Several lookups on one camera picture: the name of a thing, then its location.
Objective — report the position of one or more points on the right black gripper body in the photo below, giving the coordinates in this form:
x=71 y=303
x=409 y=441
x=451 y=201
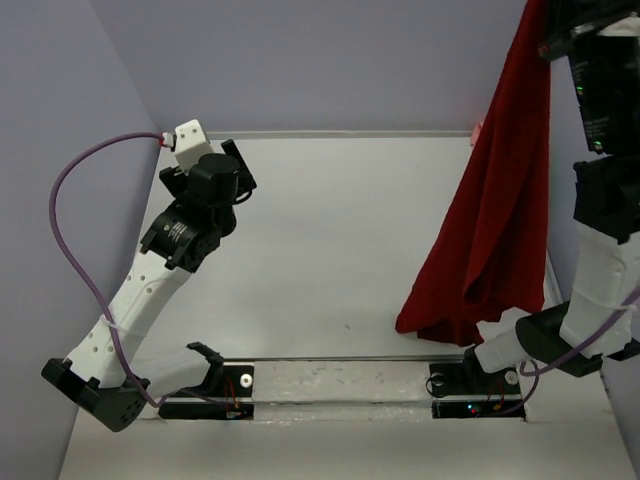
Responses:
x=591 y=55

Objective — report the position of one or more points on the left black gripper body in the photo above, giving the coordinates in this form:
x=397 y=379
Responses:
x=177 y=181

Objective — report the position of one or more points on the red t-shirt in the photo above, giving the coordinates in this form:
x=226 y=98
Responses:
x=490 y=253

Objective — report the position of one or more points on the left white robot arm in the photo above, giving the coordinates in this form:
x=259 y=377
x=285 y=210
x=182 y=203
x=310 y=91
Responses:
x=97 y=375

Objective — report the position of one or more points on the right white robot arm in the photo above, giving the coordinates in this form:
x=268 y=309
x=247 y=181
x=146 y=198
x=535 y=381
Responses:
x=599 y=40

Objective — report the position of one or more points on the pink t-shirt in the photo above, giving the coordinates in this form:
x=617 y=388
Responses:
x=475 y=133

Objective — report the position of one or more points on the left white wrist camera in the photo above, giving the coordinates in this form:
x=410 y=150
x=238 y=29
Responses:
x=188 y=143

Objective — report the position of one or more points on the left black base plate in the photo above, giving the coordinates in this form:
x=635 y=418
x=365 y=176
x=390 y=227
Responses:
x=223 y=396

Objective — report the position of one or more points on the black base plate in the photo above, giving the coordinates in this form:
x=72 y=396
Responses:
x=223 y=396
x=459 y=394

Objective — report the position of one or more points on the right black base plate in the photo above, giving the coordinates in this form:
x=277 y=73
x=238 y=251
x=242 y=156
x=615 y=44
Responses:
x=459 y=394

